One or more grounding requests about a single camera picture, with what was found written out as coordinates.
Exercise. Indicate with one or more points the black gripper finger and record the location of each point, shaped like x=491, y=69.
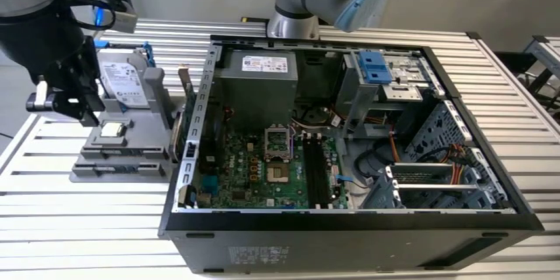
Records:
x=81, y=70
x=66, y=106

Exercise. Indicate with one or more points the blue RAM stick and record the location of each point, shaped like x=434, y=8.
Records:
x=117, y=169

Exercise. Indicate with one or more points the hard disk with blue carrier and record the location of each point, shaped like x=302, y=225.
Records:
x=125, y=80

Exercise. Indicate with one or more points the silver CPU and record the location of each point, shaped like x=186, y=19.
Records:
x=113, y=130

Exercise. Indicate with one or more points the grey parts rack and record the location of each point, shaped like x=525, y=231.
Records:
x=145, y=135

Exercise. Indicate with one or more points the green graphics card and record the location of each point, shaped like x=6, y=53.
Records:
x=189, y=103

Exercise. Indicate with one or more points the blue card latch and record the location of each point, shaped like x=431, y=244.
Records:
x=191, y=196

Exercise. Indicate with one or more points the grey power supply unit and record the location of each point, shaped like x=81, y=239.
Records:
x=254, y=96

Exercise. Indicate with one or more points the small yellow black object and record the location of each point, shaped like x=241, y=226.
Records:
x=247, y=19

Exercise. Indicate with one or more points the green motherboard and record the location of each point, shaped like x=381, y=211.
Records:
x=245, y=191

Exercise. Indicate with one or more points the metal locking lever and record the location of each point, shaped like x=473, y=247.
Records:
x=291, y=144

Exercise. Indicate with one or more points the CPU socket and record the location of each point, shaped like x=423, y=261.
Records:
x=279, y=173

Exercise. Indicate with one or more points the blue drive latch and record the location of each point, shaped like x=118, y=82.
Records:
x=373, y=67

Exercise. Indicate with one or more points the black open PC case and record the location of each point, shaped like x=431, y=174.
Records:
x=306, y=247

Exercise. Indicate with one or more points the silver drive bay cage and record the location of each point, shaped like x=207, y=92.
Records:
x=414, y=94

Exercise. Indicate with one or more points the grey disk bay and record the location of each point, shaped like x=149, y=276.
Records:
x=434, y=187

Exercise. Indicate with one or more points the metal side table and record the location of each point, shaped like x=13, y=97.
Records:
x=545, y=47

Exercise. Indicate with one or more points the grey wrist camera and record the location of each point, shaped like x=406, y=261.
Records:
x=125, y=21

